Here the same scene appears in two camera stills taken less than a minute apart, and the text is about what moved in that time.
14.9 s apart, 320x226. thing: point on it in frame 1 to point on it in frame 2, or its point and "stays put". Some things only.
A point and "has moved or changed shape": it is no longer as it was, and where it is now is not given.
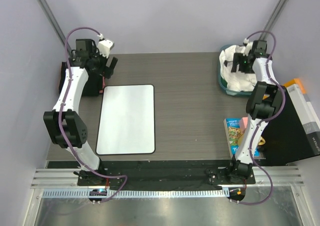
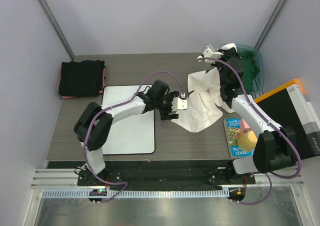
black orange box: [294, 137] stays put
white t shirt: [236, 80] has moved or changed shape
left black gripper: [108, 71] to [164, 115]
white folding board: [126, 123] stays put
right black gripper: [237, 57] to [228, 53]
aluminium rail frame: [63, 183] stays put
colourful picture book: [234, 135] stays put
